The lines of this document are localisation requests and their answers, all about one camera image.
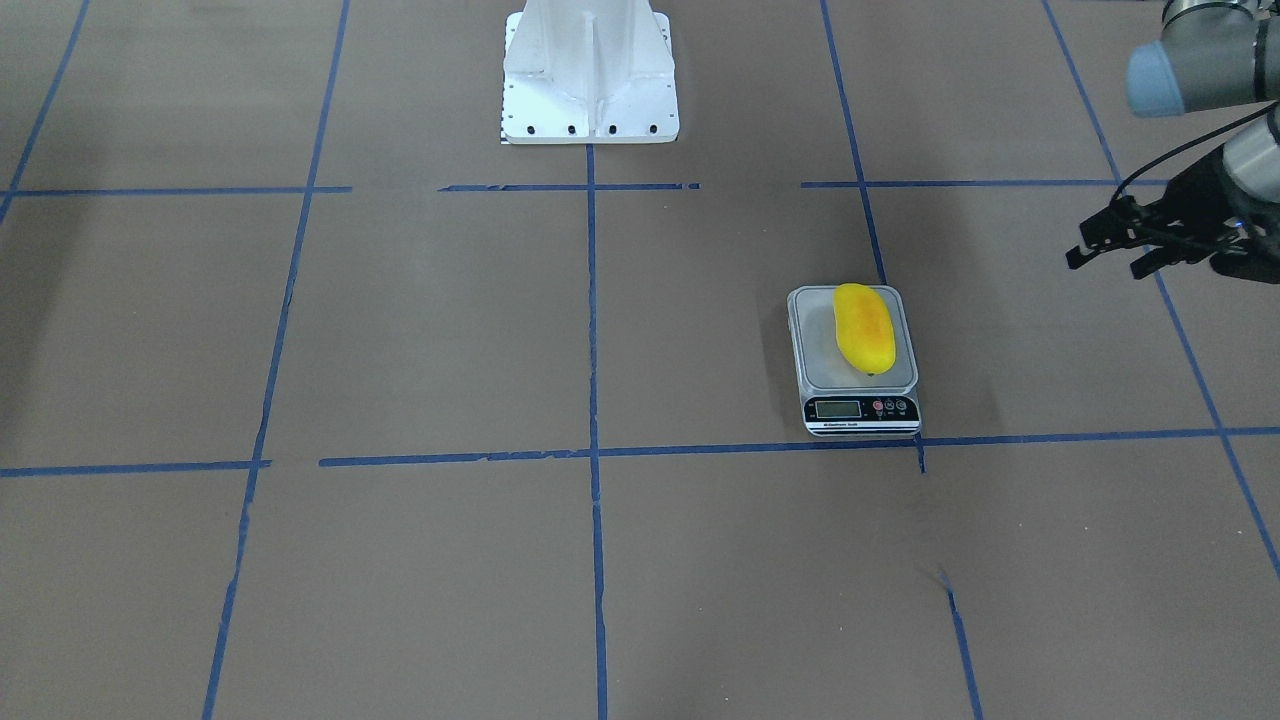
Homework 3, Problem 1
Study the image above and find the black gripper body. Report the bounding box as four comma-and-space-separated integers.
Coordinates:
1111, 149, 1263, 259

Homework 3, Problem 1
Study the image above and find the yellow mango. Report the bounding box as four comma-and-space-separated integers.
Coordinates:
832, 283, 897, 375

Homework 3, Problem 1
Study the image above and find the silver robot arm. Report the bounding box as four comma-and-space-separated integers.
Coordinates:
1066, 1, 1279, 284

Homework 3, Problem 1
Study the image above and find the silver digital kitchen scale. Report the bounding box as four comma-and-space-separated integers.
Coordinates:
787, 284, 923, 439

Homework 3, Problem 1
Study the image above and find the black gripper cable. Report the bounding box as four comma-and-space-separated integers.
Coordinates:
1110, 105, 1280, 217

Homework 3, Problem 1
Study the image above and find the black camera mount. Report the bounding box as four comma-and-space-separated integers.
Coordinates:
1210, 214, 1279, 284

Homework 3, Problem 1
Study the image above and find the white pedestal column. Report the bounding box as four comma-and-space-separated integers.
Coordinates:
500, 1, 681, 145

